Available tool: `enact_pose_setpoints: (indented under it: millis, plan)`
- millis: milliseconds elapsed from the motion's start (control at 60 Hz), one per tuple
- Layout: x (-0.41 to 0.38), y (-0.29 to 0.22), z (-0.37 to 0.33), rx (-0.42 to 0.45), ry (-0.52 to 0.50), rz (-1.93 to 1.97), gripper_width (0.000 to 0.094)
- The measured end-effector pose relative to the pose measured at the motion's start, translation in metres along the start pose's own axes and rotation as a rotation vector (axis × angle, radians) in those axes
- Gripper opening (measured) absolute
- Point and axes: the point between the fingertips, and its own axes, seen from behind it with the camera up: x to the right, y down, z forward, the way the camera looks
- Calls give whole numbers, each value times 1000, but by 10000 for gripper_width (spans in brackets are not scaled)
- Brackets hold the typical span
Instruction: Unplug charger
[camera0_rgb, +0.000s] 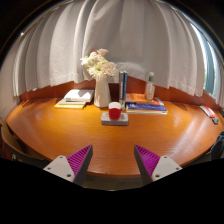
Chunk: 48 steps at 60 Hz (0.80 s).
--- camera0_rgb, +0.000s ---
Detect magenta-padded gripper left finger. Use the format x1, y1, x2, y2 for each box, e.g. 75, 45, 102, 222
43, 144, 94, 187

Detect red and white booklet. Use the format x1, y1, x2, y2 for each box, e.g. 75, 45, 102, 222
199, 105, 217, 119

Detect white pleated curtain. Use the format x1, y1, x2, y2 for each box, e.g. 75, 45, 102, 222
12, 0, 207, 98

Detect red and white charger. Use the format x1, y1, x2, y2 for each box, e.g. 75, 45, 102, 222
108, 101, 123, 121

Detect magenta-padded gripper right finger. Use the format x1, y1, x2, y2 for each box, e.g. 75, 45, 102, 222
133, 144, 183, 186

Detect dark bag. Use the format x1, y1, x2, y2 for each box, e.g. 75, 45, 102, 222
210, 130, 224, 161

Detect blue flat book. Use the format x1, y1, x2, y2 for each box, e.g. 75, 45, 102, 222
125, 102, 168, 116

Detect orange flat book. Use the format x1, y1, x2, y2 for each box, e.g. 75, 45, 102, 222
125, 92, 165, 107

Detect white and pink flowers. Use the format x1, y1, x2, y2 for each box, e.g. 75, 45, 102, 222
80, 48, 118, 81

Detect blue upright book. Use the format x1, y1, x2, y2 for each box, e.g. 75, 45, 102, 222
122, 70, 129, 102

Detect white power strip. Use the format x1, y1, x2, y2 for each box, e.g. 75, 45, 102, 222
100, 112, 130, 127

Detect glass window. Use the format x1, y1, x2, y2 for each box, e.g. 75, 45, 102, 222
199, 33, 218, 98

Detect clear plastic drink bottle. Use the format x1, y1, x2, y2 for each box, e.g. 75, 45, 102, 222
144, 71, 156, 102

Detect white ceramic vase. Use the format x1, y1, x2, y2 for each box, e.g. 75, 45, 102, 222
93, 77, 112, 109

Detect yellow-green flat book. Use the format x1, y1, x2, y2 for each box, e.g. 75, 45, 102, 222
54, 98, 88, 110

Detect white flat book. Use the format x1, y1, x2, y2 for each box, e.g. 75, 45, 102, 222
63, 88, 95, 104

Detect dark chair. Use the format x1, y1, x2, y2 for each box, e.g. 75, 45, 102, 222
0, 117, 51, 169

